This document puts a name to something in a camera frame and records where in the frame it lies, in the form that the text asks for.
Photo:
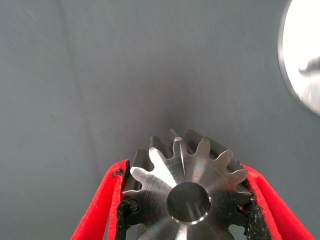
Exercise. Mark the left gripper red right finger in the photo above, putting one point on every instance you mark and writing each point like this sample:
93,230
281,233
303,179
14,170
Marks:
272,212

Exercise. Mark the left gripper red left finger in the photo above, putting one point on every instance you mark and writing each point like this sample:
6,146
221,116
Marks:
100,205

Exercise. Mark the large steel gear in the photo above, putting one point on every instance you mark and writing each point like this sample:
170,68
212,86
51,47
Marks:
190,175

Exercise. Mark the dark grey table cloth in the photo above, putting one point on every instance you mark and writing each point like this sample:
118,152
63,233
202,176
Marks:
125,75

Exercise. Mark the round metal plate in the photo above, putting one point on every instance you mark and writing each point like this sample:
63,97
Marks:
300,50

